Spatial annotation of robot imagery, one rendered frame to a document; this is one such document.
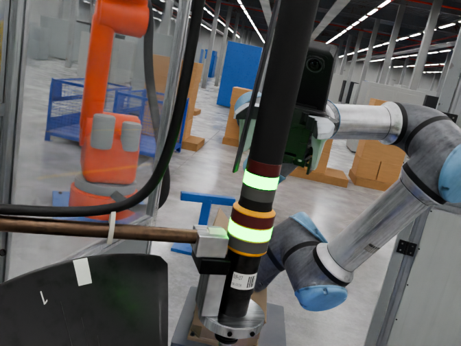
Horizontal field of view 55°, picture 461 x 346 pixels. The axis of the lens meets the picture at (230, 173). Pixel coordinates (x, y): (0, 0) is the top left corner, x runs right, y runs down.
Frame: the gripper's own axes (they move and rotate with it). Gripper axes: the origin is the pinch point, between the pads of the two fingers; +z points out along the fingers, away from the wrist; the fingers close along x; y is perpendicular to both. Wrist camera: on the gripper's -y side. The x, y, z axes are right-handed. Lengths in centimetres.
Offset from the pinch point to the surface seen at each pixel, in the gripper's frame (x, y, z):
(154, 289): 10.9, 24.9, 1.0
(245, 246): -1.6, 11.6, 9.2
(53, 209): 13.6, 10.0, 18.3
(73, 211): 12.3, 10.0, 17.4
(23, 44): 70, 1, -35
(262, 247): -3.0, 11.6, 8.2
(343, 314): -22, 169, -284
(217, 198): 108, 118, -314
